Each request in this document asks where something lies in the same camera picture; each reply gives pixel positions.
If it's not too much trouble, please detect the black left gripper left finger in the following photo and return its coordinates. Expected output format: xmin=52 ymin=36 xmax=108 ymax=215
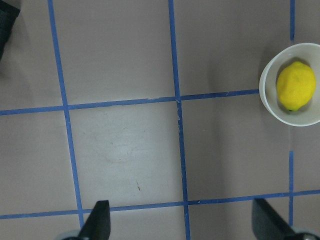
xmin=77 ymin=200 xmax=111 ymax=240

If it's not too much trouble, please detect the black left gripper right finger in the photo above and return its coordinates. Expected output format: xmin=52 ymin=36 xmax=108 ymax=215
xmin=251 ymin=198 xmax=296 ymax=240

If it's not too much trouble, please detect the yellow lemon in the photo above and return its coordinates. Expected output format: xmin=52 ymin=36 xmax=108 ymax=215
xmin=276 ymin=61 xmax=317 ymax=112

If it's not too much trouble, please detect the white ceramic bowl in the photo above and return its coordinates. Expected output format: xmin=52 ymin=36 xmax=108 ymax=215
xmin=259 ymin=43 xmax=320 ymax=127

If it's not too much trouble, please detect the black plate rack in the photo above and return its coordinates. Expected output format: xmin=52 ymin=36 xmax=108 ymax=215
xmin=0 ymin=0 xmax=21 ymax=59

